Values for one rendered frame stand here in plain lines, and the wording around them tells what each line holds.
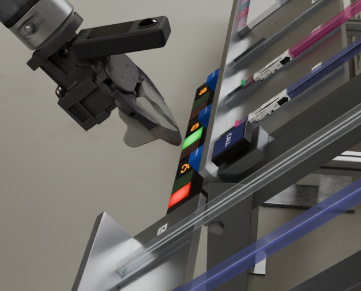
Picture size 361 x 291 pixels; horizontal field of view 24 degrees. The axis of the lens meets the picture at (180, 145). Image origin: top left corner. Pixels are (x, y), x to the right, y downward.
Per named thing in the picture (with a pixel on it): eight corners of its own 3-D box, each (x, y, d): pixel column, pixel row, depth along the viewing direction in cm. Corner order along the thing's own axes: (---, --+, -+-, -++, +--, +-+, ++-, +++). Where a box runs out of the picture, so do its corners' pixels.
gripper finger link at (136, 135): (154, 161, 111) (105, 114, 108) (187, 138, 108) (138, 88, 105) (150, 175, 108) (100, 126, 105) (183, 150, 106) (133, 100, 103)
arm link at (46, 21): (58, -24, 103) (40, 2, 96) (85, 3, 104) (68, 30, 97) (18, 12, 106) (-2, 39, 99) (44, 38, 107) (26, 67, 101)
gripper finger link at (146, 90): (157, 149, 113) (110, 101, 110) (190, 126, 111) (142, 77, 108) (154, 161, 111) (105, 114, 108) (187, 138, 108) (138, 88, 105)
